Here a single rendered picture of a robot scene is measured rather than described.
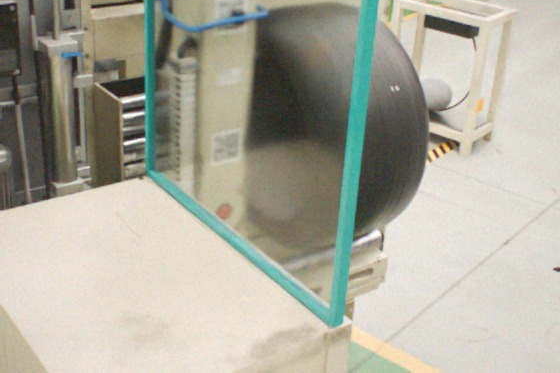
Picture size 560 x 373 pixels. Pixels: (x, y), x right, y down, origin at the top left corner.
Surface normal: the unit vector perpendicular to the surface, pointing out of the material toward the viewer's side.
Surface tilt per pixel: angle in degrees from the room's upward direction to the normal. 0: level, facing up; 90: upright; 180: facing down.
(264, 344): 0
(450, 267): 0
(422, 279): 0
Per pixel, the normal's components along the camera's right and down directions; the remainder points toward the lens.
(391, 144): 0.58, 0.16
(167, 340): 0.06, -0.90
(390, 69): 0.46, -0.37
